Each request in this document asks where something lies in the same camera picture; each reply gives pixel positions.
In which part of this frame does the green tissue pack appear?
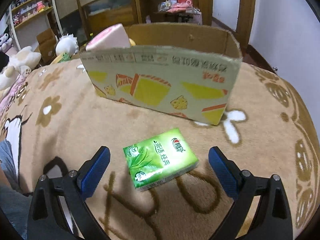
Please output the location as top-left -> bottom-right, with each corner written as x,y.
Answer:
123,128 -> 199,191

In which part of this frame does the wooden door frame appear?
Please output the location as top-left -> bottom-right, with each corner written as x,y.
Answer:
194,0 -> 255,52

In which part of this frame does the white round plush toy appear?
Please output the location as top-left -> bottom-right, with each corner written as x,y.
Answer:
55,34 -> 79,56

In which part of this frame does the white toy display shelf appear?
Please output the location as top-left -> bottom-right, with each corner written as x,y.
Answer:
4,0 -> 63,50

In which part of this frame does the cluttered small dark table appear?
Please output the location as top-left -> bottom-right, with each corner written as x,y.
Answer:
158,0 -> 202,25

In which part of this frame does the pink swirl roll plush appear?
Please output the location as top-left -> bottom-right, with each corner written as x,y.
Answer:
86,23 -> 131,51

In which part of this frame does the cream cat plush toy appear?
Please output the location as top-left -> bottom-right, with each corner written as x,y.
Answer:
1,46 -> 42,91

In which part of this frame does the small brown cardboard box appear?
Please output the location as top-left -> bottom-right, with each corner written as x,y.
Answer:
36,28 -> 57,63

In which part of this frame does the green yellow frog plush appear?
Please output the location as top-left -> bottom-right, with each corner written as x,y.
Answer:
51,53 -> 71,64

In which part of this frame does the yellow plush in box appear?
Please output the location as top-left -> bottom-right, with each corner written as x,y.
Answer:
129,38 -> 136,46

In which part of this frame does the black white kuromi plush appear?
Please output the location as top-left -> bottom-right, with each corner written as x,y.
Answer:
0,33 -> 12,53

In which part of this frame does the beige patterned plush blanket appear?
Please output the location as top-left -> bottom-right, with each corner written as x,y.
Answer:
1,60 -> 319,239

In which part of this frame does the person leg in jeans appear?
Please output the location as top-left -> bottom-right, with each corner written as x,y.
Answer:
1,140 -> 32,239

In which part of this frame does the printed cardboard box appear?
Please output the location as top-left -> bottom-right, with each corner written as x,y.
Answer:
80,23 -> 242,125

